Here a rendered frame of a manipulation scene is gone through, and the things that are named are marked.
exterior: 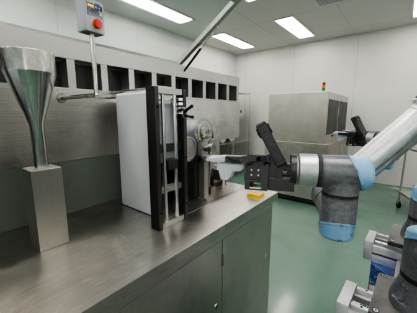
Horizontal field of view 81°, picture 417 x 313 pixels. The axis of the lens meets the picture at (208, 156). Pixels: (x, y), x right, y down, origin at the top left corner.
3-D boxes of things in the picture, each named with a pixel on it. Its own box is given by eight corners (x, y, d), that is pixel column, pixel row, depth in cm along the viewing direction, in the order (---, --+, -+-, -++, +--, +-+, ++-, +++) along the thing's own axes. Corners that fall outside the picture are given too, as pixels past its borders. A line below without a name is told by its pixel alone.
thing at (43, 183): (33, 258, 77) (8, 66, 67) (20, 244, 85) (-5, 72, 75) (80, 240, 87) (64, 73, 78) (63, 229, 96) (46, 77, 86)
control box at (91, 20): (89, 28, 78) (87, -6, 76) (77, 32, 81) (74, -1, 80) (108, 35, 84) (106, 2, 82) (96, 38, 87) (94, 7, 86)
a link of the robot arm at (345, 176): (375, 199, 51) (380, 158, 49) (317, 195, 53) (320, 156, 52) (362, 188, 58) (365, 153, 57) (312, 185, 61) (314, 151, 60)
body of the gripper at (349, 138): (344, 145, 147) (364, 147, 136) (344, 130, 145) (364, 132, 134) (353, 143, 149) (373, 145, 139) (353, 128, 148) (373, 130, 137)
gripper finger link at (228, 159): (224, 163, 56) (264, 164, 55) (224, 156, 56) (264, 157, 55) (225, 161, 61) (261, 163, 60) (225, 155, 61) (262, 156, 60)
